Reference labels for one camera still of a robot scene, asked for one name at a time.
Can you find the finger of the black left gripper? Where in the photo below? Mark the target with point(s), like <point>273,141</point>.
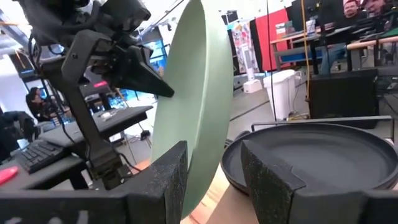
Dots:
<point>140,74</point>

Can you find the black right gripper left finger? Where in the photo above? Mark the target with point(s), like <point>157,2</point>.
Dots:
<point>155,193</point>

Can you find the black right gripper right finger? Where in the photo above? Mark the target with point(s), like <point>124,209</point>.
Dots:
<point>273,199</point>

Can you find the sage green plate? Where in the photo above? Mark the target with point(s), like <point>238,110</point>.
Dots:
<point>199,93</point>

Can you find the black plate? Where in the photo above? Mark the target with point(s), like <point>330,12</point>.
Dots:
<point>326,155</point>

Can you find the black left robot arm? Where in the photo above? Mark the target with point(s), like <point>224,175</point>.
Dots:
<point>90,130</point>

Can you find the black desk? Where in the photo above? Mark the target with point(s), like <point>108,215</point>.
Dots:
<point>124,118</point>

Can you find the white waste bin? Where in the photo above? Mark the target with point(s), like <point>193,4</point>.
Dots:
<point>280,93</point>

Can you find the person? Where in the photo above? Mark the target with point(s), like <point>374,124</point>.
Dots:
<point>376,4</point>
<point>351,9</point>
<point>37,105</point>

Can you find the colourful poster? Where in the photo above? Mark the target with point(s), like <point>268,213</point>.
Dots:
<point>245,37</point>

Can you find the white floor stand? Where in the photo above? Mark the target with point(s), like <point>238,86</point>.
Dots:
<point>252,85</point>

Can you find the black keyboard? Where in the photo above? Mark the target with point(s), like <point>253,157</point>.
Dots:
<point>40,155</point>

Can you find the black cabinet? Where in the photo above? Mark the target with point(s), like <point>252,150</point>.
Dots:
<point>342,93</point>

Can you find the black office chair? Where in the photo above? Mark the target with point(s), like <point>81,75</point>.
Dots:
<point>15,124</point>

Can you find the red partition panel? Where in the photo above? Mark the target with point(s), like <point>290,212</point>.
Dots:
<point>270,40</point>

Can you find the pink object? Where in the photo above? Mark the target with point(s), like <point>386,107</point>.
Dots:
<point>7,174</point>

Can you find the wooden top table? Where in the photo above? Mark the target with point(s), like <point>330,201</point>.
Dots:
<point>295,39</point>

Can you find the wooden shelf with black frame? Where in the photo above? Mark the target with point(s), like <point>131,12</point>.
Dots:
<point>224,205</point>

